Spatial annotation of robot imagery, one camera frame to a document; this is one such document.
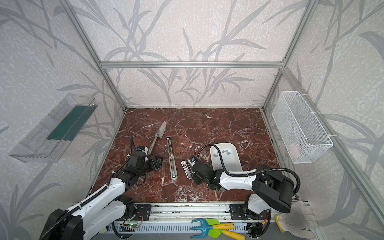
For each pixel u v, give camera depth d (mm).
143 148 789
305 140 603
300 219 707
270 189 427
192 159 749
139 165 679
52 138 639
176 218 725
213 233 679
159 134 1021
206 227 679
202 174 652
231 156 935
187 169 867
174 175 844
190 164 752
